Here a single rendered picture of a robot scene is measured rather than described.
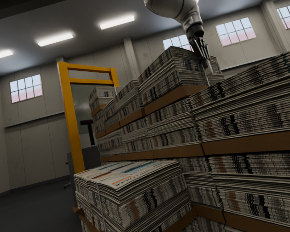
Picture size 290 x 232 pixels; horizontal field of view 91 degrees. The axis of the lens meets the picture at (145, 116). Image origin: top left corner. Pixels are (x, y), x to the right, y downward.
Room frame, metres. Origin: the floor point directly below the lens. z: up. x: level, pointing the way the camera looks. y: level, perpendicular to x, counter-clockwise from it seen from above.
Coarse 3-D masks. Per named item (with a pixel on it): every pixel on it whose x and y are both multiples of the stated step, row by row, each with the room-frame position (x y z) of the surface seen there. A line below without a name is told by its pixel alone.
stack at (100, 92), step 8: (96, 88) 1.23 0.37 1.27; (104, 88) 1.27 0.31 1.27; (112, 88) 1.32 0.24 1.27; (120, 88) 1.37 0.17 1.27; (96, 96) 1.24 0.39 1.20; (104, 96) 1.26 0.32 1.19; (112, 96) 1.31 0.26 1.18; (96, 104) 1.28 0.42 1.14; (96, 120) 1.36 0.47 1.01; (96, 128) 1.38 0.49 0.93; (104, 128) 1.22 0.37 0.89; (104, 136) 1.25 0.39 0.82; (104, 144) 1.28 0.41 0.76; (104, 152) 1.33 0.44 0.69
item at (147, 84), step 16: (176, 48) 0.56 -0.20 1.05; (160, 64) 0.61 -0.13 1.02; (176, 64) 0.54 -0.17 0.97; (192, 64) 0.61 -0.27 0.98; (144, 80) 0.72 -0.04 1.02; (160, 80) 0.62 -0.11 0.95; (176, 80) 0.55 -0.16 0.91; (192, 80) 0.57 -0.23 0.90; (144, 96) 0.74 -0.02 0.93; (160, 96) 0.65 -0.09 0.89
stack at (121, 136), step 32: (256, 64) 0.35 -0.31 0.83; (288, 64) 0.31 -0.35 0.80; (192, 96) 0.52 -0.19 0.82; (224, 96) 0.43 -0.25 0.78; (256, 96) 0.37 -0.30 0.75; (288, 96) 0.33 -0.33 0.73; (128, 128) 0.92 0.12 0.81; (160, 128) 0.67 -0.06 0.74; (192, 128) 0.54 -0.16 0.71; (224, 128) 0.46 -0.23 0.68; (256, 128) 0.39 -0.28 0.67; (288, 128) 0.34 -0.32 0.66; (128, 160) 1.04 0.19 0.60; (160, 160) 0.74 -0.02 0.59; (192, 160) 0.58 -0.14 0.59; (224, 160) 0.48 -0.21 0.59; (256, 160) 0.41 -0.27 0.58; (288, 160) 0.36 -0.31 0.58; (192, 192) 0.61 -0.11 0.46; (224, 192) 0.51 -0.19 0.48; (256, 192) 0.44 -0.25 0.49; (288, 192) 0.38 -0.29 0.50; (224, 224) 0.55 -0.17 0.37; (288, 224) 0.40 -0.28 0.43
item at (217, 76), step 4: (212, 56) 0.73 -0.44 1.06; (212, 60) 0.73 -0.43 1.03; (216, 60) 0.76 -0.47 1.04; (212, 64) 0.71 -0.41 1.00; (216, 64) 0.75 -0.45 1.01; (212, 68) 0.70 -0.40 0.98; (216, 68) 0.73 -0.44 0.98; (216, 72) 0.72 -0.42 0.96; (220, 72) 0.74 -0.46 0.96; (212, 76) 0.68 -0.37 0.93; (216, 76) 0.70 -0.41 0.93; (220, 76) 0.73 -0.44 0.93; (212, 80) 0.67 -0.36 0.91; (216, 80) 0.69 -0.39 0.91; (220, 80) 0.72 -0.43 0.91; (212, 84) 0.67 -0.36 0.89
